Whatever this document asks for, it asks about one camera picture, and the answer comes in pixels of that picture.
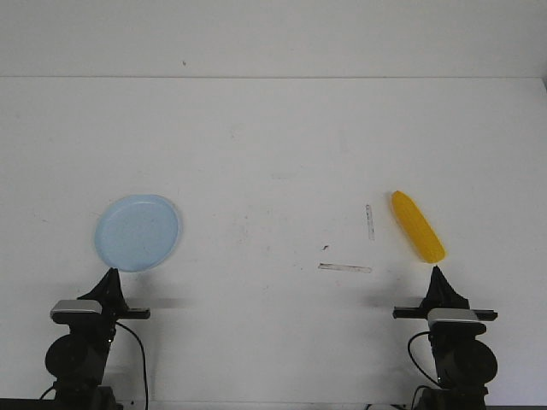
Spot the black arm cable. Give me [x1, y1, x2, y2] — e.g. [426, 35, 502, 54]
[115, 321, 149, 407]
[407, 331, 441, 388]

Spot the yellow corn cob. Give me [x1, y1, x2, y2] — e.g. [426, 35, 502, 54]
[391, 190, 446, 264]

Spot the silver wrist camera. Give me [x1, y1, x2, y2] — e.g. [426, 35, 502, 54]
[50, 299, 103, 325]
[426, 308, 486, 336]

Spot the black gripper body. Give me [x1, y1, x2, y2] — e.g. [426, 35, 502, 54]
[76, 296, 150, 329]
[392, 298, 497, 321]

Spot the light blue round plate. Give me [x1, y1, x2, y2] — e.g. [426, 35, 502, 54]
[94, 194, 182, 272]

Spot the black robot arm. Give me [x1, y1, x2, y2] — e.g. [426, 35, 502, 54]
[392, 266, 498, 409]
[44, 267, 150, 409]

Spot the vertical clear tape strip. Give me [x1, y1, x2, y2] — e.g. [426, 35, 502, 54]
[365, 204, 375, 241]

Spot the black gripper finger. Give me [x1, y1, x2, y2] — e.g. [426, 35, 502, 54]
[426, 266, 463, 299]
[87, 267, 125, 302]

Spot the horizontal clear tape strip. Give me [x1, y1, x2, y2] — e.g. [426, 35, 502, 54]
[318, 263, 372, 273]

